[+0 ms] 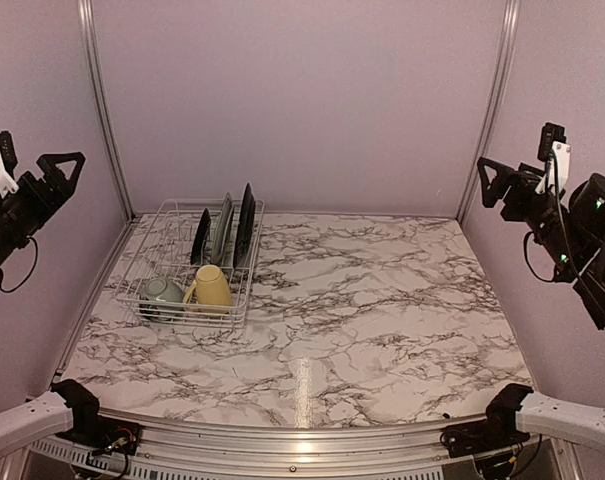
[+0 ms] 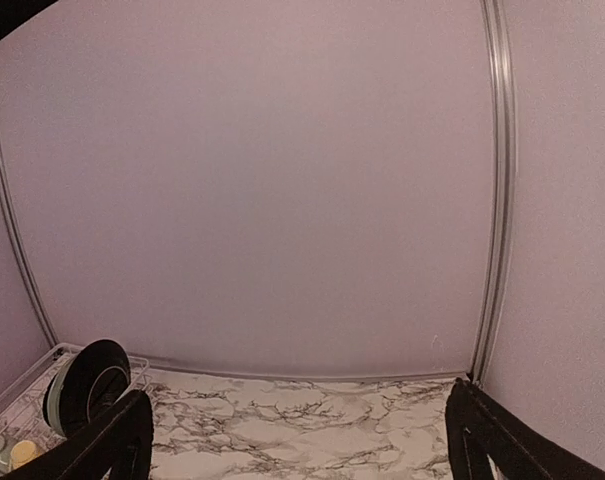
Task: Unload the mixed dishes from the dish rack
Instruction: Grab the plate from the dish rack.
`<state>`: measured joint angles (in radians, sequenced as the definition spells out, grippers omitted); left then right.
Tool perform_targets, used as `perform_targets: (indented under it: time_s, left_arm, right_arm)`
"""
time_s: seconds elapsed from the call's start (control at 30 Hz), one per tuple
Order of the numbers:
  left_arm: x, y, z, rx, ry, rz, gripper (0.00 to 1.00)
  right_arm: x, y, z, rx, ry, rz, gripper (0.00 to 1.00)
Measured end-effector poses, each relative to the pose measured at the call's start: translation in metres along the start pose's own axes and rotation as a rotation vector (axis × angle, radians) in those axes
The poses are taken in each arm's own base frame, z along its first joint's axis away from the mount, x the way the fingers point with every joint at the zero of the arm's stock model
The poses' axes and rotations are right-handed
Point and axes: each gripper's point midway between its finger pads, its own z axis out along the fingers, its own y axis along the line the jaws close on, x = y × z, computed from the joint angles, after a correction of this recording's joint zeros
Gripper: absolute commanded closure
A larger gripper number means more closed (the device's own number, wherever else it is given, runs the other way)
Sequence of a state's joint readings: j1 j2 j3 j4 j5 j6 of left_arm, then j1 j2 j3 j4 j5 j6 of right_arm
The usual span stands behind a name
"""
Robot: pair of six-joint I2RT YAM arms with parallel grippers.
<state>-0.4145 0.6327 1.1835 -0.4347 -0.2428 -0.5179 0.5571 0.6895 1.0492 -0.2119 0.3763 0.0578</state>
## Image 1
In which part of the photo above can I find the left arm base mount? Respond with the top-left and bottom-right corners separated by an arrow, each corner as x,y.
56,416 -> 142,479

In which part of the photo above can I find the pale green flower plate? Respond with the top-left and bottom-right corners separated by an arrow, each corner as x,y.
211,192 -> 234,265

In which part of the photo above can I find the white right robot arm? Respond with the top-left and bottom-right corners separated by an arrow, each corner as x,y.
448,157 -> 605,455

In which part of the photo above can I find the right aluminium corner post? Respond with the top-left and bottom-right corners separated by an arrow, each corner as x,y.
456,0 -> 521,225

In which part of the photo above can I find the yellow ceramic mug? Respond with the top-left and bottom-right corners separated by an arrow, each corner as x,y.
183,265 -> 232,313

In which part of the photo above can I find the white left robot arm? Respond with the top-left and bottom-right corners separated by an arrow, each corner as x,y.
0,148 -> 109,458

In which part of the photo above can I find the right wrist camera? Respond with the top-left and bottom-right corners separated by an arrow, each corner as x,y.
535,122 -> 571,194

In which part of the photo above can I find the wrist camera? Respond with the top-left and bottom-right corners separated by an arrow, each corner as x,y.
535,122 -> 571,194
0,130 -> 19,198

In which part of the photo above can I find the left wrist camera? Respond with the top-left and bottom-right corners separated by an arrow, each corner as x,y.
0,130 -> 19,198

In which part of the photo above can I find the grey-green ceramic bowl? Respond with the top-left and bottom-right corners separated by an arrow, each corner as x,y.
139,277 -> 184,321

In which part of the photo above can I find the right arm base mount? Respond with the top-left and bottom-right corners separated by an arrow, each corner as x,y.
439,419 -> 542,479

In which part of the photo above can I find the white wire dish rack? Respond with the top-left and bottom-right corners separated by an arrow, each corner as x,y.
114,199 -> 264,329

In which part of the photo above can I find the aluminium front frame rail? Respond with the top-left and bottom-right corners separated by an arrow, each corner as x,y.
11,404 -> 583,480

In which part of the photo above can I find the left aluminium corner post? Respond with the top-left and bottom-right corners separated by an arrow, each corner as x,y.
78,0 -> 136,223

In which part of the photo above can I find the black rimmed cream plate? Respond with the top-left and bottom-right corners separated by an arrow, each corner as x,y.
233,183 -> 256,269

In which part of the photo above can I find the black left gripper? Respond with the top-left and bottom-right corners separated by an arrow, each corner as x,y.
0,150 -> 84,277

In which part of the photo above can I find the red floral plate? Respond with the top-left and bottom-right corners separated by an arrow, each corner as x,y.
190,208 -> 211,265

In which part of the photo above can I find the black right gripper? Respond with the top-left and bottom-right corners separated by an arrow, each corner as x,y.
477,156 -> 588,275

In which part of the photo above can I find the aluminium corner post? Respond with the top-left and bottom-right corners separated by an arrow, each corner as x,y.
456,0 -> 521,225
78,0 -> 136,223

